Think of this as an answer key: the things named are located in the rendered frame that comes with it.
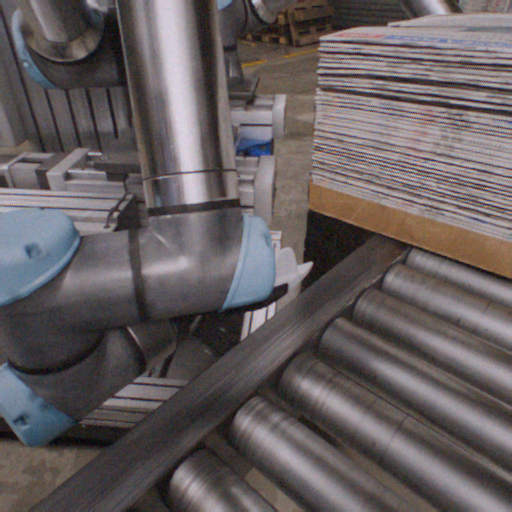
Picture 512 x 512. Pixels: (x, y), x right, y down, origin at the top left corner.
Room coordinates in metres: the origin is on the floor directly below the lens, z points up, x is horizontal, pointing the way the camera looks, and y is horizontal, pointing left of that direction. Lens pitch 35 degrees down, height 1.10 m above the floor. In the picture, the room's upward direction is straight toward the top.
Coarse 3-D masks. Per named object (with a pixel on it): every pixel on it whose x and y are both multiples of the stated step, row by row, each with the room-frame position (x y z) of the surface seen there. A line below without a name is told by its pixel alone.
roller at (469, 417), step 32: (320, 352) 0.29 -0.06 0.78; (352, 352) 0.28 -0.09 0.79; (384, 352) 0.27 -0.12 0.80; (384, 384) 0.25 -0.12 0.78; (416, 384) 0.24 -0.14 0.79; (448, 384) 0.24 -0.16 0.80; (416, 416) 0.23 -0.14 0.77; (448, 416) 0.21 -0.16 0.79; (480, 416) 0.21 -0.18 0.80; (480, 448) 0.19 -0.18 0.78
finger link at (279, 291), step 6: (276, 288) 0.39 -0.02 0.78; (282, 288) 0.40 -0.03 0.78; (270, 294) 0.39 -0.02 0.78; (276, 294) 0.39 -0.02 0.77; (282, 294) 0.39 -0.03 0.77; (264, 300) 0.37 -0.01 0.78; (270, 300) 0.38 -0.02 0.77; (276, 300) 0.39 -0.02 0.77; (240, 306) 0.37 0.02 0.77; (246, 306) 0.37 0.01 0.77; (252, 306) 0.37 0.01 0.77; (258, 306) 0.37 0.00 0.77; (264, 306) 0.37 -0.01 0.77; (240, 312) 0.36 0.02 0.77; (246, 312) 0.37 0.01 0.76
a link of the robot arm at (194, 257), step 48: (144, 0) 0.34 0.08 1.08; (192, 0) 0.34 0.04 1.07; (144, 48) 0.32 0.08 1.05; (192, 48) 0.33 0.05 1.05; (144, 96) 0.31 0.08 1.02; (192, 96) 0.31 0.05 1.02; (144, 144) 0.30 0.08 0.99; (192, 144) 0.29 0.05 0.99; (192, 192) 0.28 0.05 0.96; (144, 240) 0.27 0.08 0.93; (192, 240) 0.26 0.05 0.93; (240, 240) 0.27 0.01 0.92; (144, 288) 0.24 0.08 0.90; (192, 288) 0.25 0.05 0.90; (240, 288) 0.25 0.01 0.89
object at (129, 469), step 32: (352, 256) 0.43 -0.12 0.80; (384, 256) 0.43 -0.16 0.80; (320, 288) 0.37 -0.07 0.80; (352, 288) 0.37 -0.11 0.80; (288, 320) 0.32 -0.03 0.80; (320, 320) 0.32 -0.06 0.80; (256, 352) 0.27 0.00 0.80; (288, 352) 0.27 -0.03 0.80; (192, 384) 0.24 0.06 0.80; (224, 384) 0.24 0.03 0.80; (256, 384) 0.24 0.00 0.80; (160, 416) 0.20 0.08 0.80; (192, 416) 0.20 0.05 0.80; (224, 416) 0.20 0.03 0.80; (128, 448) 0.18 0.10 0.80; (160, 448) 0.18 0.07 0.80; (192, 448) 0.18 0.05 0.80; (224, 448) 0.20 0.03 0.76; (96, 480) 0.15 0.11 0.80; (128, 480) 0.15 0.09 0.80; (160, 480) 0.15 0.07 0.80
